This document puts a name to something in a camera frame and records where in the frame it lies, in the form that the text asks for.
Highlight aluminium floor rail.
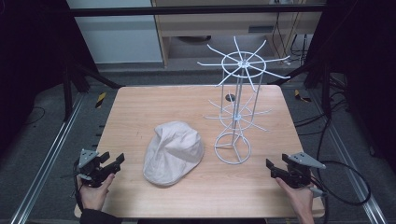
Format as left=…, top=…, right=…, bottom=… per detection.
left=8, top=92, right=86, bottom=224
left=309, top=89, right=389, bottom=224

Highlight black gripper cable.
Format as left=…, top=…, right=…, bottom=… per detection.
left=311, top=160, right=372, bottom=224
left=72, top=158, right=84, bottom=213

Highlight white cabinet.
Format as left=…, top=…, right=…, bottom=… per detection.
left=65, top=0, right=163, bottom=64

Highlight black horizontal frame bar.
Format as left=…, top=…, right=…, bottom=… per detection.
left=67, top=4, right=329, bottom=18

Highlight person's left hand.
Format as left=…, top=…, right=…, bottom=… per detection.
left=77, top=173, right=116, bottom=213

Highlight person's right hand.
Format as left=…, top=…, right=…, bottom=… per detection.
left=275, top=176, right=317, bottom=224

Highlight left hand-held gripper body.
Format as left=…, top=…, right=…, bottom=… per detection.
left=77, top=148, right=113, bottom=189

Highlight black floor cables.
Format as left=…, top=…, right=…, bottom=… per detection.
left=293, top=83, right=349, bottom=137

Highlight grey cable plug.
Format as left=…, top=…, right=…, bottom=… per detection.
left=308, top=186, right=329, bottom=199

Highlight yellow black tape strip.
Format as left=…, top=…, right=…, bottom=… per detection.
left=94, top=91, right=107, bottom=109
left=293, top=89, right=313, bottom=104

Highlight hanging black cables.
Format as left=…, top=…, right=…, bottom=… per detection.
left=271, top=11, right=310, bottom=64

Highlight black stand legs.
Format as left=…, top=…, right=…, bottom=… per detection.
left=266, top=54, right=333, bottom=119
left=61, top=59, right=126, bottom=123

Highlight black curtain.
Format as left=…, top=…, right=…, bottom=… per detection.
left=0, top=0, right=100, bottom=157
left=304, top=0, right=396, bottom=175

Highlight beige cap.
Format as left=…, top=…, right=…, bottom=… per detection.
left=142, top=120, right=205, bottom=188

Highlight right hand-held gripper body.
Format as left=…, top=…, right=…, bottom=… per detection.
left=280, top=151, right=327, bottom=189

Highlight white wire display rack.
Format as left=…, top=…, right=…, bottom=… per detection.
left=196, top=35, right=291, bottom=165

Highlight light wooden desk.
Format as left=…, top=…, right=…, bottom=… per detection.
left=150, top=0, right=328, bottom=69

